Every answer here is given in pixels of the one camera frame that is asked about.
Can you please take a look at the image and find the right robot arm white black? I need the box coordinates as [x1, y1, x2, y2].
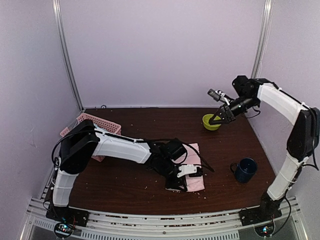
[204, 102, 293, 211]

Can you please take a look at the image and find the pink plastic basket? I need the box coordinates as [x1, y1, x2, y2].
[59, 113, 121, 169]

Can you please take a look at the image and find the round circuit board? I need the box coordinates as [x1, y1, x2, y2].
[254, 222, 275, 238]
[53, 222, 75, 238]

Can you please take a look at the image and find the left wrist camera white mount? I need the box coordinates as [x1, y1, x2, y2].
[177, 164, 203, 178]

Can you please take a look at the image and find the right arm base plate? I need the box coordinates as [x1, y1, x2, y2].
[238, 206, 282, 227]

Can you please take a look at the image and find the dark blue mug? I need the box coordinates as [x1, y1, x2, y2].
[229, 157, 258, 184]

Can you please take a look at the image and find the right aluminium frame post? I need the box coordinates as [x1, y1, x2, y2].
[251, 0, 274, 78]

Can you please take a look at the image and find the front aluminium rail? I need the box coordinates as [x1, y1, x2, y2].
[19, 196, 311, 240]

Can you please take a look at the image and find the left aluminium frame post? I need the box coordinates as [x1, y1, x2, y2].
[52, 0, 84, 112]

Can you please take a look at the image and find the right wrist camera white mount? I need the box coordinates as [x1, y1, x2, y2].
[207, 88, 234, 105]

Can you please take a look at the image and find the aluminium frame post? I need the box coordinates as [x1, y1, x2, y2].
[251, 0, 274, 78]
[52, 0, 84, 112]

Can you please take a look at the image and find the yellow-green bowl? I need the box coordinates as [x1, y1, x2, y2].
[202, 113, 222, 132]

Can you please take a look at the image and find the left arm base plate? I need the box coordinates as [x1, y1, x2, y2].
[45, 207, 90, 227]

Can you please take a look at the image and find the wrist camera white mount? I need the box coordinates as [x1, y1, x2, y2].
[207, 88, 234, 105]
[177, 164, 203, 178]

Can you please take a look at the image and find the left round circuit board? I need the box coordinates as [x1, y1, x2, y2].
[53, 222, 75, 238]

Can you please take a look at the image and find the pink towel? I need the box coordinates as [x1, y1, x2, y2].
[183, 143, 205, 193]

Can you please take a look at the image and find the right round circuit board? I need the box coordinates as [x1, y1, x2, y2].
[254, 222, 275, 238]

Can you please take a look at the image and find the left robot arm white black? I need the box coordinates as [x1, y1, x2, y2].
[51, 120, 188, 222]

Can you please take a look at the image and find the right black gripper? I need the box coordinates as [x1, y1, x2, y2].
[208, 94, 258, 125]

